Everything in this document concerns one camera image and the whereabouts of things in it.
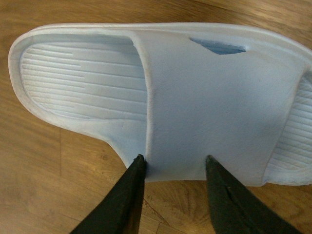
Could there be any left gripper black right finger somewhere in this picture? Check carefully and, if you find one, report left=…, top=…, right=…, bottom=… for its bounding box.
left=206, top=156, right=301, bottom=234

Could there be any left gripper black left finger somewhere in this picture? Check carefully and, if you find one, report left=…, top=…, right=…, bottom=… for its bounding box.
left=71, top=155, right=146, bottom=234

